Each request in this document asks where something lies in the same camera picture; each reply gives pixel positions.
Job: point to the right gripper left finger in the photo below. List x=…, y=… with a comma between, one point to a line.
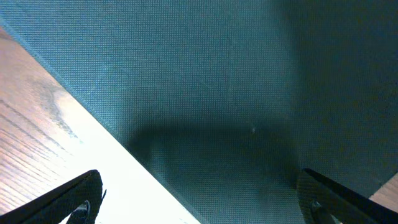
x=76, y=201

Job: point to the dark green box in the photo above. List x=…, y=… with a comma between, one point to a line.
x=225, y=102

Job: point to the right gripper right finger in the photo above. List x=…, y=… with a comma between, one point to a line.
x=323, y=200

